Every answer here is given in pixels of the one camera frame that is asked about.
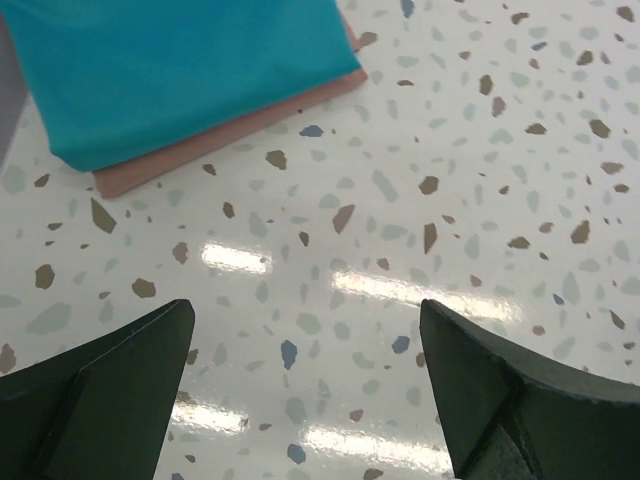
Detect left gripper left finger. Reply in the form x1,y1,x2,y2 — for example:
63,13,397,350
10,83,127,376
1,299,195,479

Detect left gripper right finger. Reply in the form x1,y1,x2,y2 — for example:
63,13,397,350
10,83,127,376
420,300,639,480

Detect teal t shirt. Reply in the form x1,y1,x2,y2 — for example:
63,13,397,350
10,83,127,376
1,0,360,172

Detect folded pink t shirt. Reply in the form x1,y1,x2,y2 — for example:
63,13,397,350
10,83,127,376
92,1,367,198

